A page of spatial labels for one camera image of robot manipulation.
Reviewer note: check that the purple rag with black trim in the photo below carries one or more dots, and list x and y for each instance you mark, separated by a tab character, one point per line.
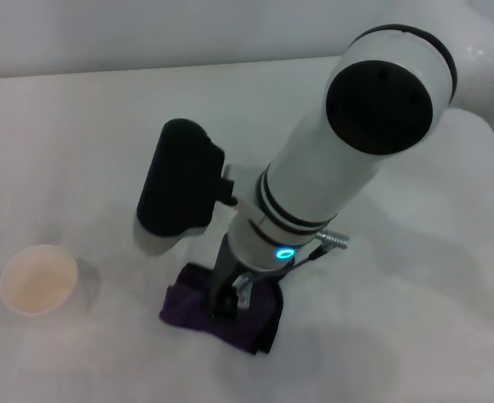
188	302

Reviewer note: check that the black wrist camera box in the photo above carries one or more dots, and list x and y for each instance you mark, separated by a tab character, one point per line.
180	180

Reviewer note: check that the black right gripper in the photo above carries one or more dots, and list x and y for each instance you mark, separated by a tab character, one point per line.
224	289

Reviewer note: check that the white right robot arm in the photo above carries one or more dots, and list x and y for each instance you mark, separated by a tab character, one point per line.
348	138

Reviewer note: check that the white paper cup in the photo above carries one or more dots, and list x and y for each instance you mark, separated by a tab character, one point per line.
39	279

